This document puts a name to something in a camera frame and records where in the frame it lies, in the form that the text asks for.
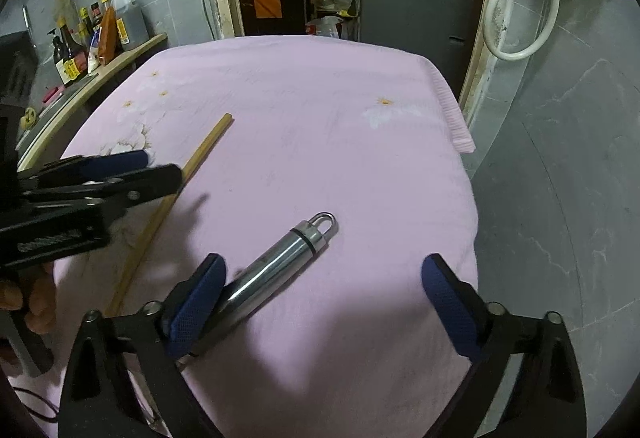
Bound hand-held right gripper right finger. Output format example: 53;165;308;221
421;253;587;438

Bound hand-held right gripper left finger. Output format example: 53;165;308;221
57;253;228;438

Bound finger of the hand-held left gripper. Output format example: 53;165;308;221
22;164;183;221
17;149;150;191

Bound bamboo chopstick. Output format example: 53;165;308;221
107;113;233;319

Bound steel utensil handle with ring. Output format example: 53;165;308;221
197;212;337;356

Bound person's left hand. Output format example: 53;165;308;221
0;263;57;336

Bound dark pump bottle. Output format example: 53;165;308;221
47;28;83;86

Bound wooden counter ledge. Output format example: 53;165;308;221
17;32;168;169

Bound orange sauce pouch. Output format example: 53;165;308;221
97;6;123;66

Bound large oil jug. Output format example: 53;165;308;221
111;0;150;51

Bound metal skimmer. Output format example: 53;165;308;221
22;5;38;63

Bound pink floral cloth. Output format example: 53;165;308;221
50;35;478;438

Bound white plastic bag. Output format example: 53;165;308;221
306;15;346;38

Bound grey cabinet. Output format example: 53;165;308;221
359;0;478;93

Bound black cable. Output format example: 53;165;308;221
10;387;60;423

